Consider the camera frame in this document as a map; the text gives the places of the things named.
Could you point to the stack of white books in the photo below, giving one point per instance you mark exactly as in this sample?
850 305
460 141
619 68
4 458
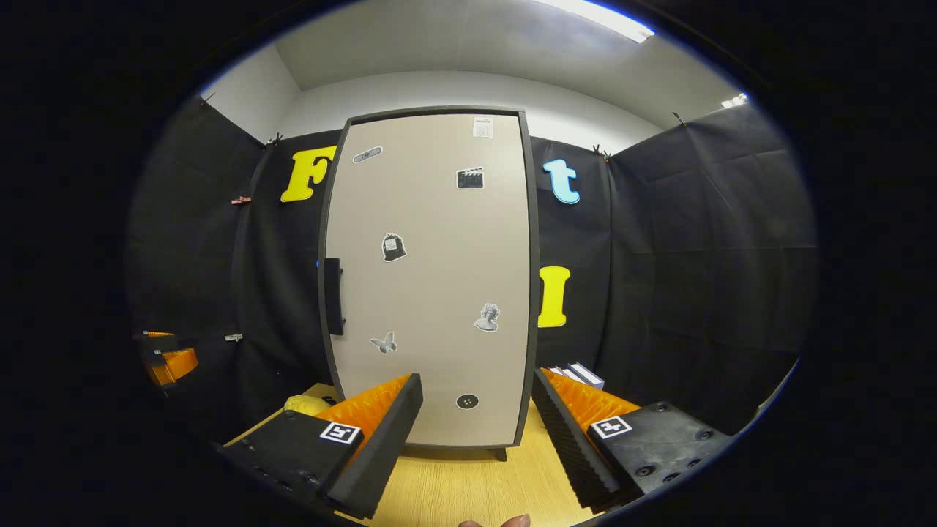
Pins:
582 375

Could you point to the long ceiling light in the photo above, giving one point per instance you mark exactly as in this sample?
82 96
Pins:
600 18

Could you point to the dark grey cabinet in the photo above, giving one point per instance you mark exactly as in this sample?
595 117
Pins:
535 293

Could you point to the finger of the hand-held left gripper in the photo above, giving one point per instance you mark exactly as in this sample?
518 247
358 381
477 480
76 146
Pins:
157 342
179 364

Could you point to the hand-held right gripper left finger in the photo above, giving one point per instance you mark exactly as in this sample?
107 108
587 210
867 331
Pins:
377 454

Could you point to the small ceiling light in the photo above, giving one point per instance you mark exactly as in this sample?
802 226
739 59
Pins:
734 100

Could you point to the beige cabinet door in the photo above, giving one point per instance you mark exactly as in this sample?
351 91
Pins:
439 256

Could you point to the black backdrop cloth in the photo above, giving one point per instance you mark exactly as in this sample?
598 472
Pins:
695 293

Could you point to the black clip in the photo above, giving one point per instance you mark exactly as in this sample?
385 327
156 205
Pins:
679 118
602 152
274 137
207 97

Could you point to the yellow toy lemon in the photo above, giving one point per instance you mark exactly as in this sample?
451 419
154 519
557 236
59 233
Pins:
304 405

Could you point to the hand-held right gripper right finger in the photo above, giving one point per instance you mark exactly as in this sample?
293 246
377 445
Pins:
575 454

